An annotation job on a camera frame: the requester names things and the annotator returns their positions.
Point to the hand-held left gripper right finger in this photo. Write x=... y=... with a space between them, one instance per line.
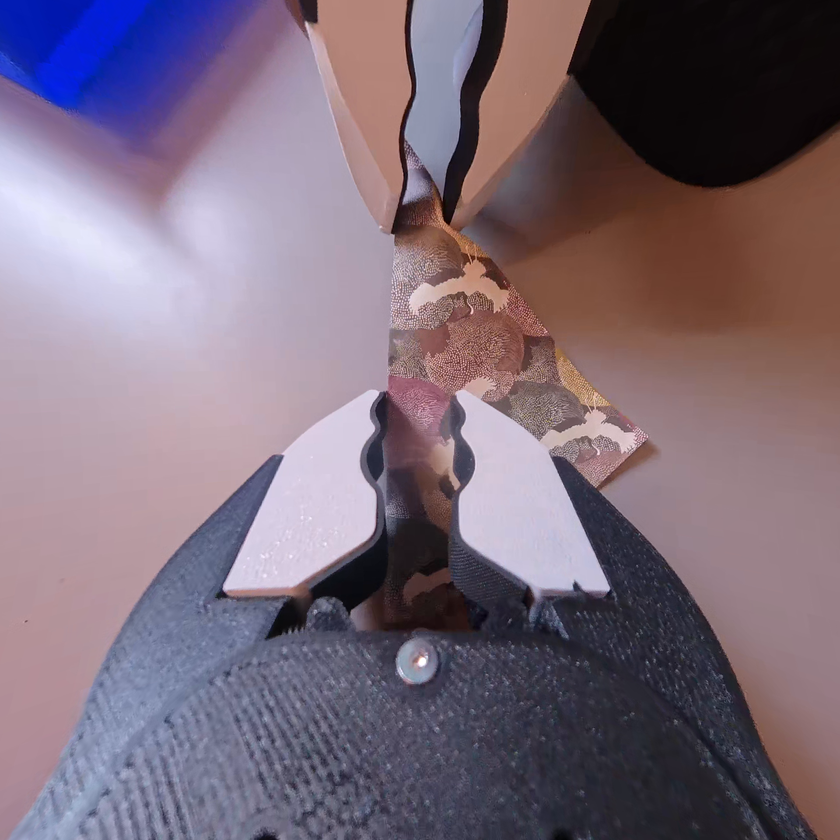
x=525 y=519

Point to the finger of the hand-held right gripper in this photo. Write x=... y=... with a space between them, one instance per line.
x=519 y=79
x=361 y=79

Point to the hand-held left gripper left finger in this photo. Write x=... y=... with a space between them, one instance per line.
x=309 y=519

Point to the tan backed camouflage paper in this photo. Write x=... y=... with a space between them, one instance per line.
x=486 y=355

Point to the blue plastic bin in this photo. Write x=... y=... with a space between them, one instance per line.
x=105 y=53

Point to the black textured pad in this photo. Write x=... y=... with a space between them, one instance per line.
x=722 y=85

